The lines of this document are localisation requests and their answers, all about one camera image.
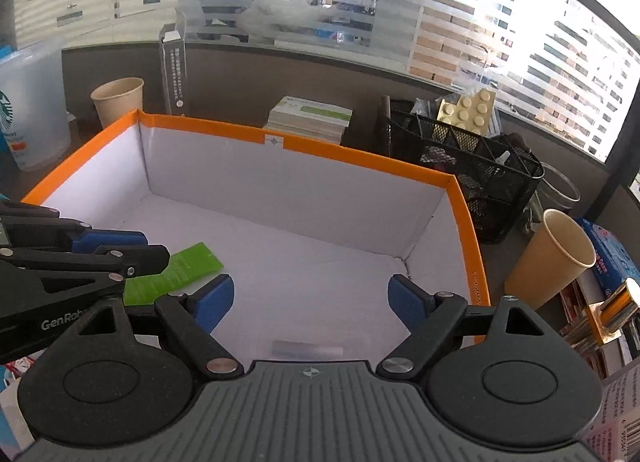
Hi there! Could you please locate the green packet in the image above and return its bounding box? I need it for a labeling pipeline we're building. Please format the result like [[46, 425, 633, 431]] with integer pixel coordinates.
[[122, 242, 226, 307]]

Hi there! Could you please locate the white printed box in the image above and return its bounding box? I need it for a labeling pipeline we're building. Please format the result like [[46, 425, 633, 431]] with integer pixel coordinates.
[[582, 362, 640, 462]]

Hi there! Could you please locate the stack of green-white boxes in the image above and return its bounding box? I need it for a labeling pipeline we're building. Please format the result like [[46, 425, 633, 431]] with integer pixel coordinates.
[[264, 96, 353, 147]]

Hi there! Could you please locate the cream building brick plate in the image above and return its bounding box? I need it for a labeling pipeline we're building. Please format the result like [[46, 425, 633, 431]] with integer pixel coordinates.
[[435, 88, 498, 137]]

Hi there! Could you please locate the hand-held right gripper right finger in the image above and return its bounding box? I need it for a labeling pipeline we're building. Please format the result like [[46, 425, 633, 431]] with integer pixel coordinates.
[[377, 273, 556, 384]]

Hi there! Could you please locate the clear glass jar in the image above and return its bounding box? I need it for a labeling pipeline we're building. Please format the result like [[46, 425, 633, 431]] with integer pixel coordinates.
[[530, 162, 583, 237]]

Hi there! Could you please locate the shiny gold object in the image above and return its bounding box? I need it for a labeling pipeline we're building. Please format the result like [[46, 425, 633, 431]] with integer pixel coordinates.
[[565, 278, 640, 348]]

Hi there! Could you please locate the orange cardboard box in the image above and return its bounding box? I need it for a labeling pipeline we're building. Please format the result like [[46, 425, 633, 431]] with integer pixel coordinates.
[[20, 109, 493, 348]]

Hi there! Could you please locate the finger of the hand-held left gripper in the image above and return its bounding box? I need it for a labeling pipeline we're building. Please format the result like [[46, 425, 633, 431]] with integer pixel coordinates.
[[0, 243, 172, 303], [0, 199, 149, 255]]

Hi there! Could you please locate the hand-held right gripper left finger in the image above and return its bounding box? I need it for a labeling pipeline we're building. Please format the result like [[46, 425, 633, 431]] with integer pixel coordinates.
[[65, 273, 243, 375]]

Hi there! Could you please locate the frosted plastic cup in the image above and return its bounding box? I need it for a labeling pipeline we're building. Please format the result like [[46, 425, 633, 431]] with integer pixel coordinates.
[[0, 39, 73, 173]]

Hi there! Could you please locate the tall clear carton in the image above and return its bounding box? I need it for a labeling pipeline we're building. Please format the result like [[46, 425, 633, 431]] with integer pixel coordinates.
[[159, 9, 188, 117]]

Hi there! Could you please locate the tall paper cup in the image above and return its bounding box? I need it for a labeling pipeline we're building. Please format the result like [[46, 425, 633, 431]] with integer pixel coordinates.
[[504, 208, 598, 311]]

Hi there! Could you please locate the blue printed box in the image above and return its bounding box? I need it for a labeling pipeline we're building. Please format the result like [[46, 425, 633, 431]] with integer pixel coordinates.
[[575, 218, 640, 300]]

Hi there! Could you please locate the black mesh basket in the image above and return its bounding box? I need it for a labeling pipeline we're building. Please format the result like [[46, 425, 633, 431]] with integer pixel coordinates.
[[377, 96, 546, 245]]

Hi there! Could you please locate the short paper cup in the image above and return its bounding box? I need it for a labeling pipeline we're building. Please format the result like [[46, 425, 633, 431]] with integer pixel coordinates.
[[90, 76, 146, 130]]

